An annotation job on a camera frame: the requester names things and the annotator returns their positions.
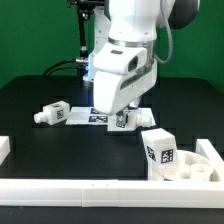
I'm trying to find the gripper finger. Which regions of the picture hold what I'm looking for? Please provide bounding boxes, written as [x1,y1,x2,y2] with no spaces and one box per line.
[116,111,125,124]
[128,101,140,109]

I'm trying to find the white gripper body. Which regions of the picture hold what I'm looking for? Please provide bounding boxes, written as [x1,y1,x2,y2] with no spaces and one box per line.
[93,61,157,115]

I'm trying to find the white round stool seat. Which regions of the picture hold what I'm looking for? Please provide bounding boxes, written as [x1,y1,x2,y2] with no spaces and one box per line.
[163,150,214,182]

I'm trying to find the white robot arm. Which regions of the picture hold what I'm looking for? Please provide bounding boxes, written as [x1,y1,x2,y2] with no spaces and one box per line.
[84,0,200,127]

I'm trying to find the white paper marker sheet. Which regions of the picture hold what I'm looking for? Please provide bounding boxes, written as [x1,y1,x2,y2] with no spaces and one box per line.
[65,106,157,127]

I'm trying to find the white block left edge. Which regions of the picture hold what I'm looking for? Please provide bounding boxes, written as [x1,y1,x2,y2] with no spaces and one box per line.
[0,136,10,165]

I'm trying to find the white obstacle fence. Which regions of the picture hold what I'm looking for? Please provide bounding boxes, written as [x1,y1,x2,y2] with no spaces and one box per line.
[0,139,224,208]

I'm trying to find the black cable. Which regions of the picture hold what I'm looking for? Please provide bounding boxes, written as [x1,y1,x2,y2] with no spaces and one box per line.
[41,59,88,78]

